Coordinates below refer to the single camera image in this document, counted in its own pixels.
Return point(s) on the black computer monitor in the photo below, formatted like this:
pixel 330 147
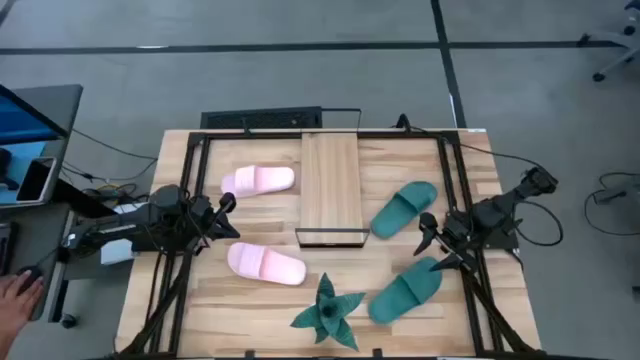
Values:
pixel 20 122

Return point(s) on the green slide sandal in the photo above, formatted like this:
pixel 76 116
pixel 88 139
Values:
pixel 405 290
pixel 402 207

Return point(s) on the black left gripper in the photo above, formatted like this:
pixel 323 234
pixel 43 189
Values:
pixel 202 215

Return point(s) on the wooden shelf with black frame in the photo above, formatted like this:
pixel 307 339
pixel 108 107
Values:
pixel 330 185

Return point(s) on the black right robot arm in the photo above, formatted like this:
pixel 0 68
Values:
pixel 500 206

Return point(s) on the grey chair base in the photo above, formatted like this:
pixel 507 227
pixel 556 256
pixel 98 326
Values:
pixel 620 192

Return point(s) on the black monitor stand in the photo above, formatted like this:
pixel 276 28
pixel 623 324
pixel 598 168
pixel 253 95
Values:
pixel 6 172

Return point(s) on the white box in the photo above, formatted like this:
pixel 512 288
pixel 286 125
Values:
pixel 115 254

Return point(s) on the black caster wheel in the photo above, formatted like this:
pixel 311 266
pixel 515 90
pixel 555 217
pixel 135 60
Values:
pixel 68 321

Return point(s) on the office chair with grey base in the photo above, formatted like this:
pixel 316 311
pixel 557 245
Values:
pixel 620 40

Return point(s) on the black metal frame rig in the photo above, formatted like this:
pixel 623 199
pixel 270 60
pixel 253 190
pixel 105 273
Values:
pixel 225 135

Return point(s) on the snake plant in white pot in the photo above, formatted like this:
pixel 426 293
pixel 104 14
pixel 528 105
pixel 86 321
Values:
pixel 327 312

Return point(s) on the person's hand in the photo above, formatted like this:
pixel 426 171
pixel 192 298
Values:
pixel 17 310

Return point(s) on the black keyboard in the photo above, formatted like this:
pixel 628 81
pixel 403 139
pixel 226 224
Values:
pixel 6 247

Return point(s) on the light blue desk pad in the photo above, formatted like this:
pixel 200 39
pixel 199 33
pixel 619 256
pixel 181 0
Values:
pixel 10 197

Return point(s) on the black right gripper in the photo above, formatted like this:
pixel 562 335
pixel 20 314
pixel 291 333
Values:
pixel 457 230

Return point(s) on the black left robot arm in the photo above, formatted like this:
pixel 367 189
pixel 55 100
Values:
pixel 125 220

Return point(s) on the small black camera box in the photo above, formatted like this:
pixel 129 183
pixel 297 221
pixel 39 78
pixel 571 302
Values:
pixel 377 353

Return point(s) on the grey office desk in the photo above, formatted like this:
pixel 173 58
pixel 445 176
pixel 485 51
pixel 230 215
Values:
pixel 62 107

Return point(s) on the smartphone with dark screen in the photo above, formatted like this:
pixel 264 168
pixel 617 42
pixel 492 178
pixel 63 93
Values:
pixel 35 180

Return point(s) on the pink slide sandal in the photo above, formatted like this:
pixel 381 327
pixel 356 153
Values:
pixel 260 180
pixel 265 262

